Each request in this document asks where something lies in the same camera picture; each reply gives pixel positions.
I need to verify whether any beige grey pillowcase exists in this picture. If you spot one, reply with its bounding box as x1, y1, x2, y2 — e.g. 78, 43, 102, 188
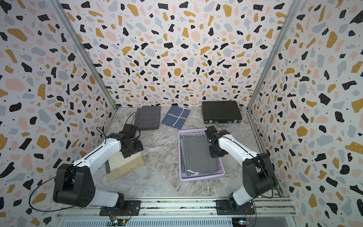
105, 152, 145, 181

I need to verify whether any plain grey pillowcase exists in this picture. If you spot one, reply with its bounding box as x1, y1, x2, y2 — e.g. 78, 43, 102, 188
181, 134, 219, 178

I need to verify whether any grey checked pillowcase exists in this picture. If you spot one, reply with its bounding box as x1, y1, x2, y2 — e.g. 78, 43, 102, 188
134, 106, 161, 131

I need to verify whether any lilac plastic basket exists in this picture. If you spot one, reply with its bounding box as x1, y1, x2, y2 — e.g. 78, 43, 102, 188
178, 128, 225, 182

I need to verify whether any blue pillowcase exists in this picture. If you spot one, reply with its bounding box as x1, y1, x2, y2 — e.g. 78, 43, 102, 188
161, 106, 190, 130

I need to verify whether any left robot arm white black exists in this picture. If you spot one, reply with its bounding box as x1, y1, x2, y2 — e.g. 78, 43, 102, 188
53, 124, 143, 211

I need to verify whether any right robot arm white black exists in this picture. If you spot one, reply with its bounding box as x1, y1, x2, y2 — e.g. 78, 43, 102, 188
205, 126, 278, 210

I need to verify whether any black briefcase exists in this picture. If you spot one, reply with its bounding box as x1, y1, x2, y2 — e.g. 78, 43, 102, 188
202, 101, 243, 124

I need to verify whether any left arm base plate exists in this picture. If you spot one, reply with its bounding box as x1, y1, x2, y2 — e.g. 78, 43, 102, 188
99, 200, 141, 217

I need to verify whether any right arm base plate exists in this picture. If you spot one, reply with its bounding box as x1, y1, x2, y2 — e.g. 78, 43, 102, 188
216, 200, 256, 215

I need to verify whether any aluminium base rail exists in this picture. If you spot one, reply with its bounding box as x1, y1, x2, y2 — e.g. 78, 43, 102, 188
55, 197, 297, 227

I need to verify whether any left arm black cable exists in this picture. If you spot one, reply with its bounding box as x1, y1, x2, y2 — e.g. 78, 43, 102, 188
28, 167, 74, 213

